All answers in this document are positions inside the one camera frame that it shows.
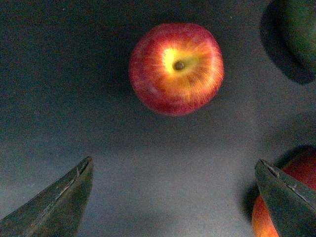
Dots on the orange fruit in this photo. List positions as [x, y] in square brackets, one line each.
[302, 168]

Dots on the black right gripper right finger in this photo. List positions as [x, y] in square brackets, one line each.
[291, 203]

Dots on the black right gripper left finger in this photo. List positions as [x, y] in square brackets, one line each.
[57, 210]

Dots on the red yellow apple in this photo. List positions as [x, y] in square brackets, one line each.
[176, 68]

